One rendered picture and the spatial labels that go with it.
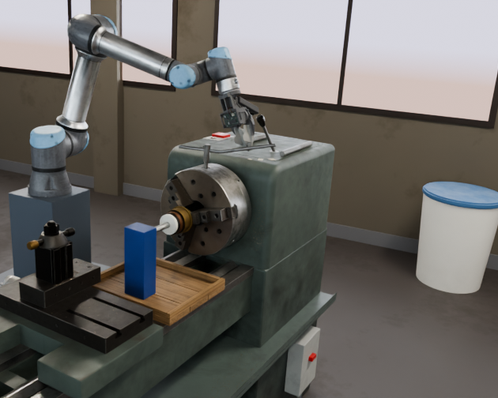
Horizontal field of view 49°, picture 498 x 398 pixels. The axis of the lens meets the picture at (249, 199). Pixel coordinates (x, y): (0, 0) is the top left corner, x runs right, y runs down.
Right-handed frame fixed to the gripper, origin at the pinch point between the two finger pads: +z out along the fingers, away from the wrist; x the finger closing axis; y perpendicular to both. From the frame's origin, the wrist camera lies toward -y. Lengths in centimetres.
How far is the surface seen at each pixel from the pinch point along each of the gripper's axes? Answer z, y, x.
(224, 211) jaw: 18.2, 16.5, -6.4
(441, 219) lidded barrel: 85, -219, 1
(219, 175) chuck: 6.5, 10.7, -8.2
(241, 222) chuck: 24.3, 8.8, -6.1
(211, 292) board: 42, 30, -11
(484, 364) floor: 153, -138, 25
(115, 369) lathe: 43, 80, -6
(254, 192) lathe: 16.0, -1.0, -3.8
